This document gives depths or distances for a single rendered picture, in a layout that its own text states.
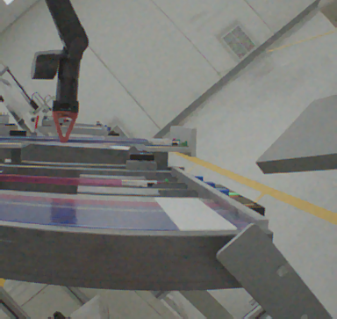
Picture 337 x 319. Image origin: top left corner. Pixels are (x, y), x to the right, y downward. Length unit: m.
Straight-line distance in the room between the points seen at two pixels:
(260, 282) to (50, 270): 0.21
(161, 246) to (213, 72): 8.31
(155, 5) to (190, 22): 0.59
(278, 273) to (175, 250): 0.11
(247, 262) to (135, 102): 8.16
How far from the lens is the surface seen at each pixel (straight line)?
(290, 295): 0.57
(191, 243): 0.57
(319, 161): 1.11
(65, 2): 1.35
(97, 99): 8.65
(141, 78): 8.69
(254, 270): 0.55
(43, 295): 2.12
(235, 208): 0.70
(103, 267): 0.57
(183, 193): 0.94
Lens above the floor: 0.93
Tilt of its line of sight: 7 degrees down
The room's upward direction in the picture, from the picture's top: 40 degrees counter-clockwise
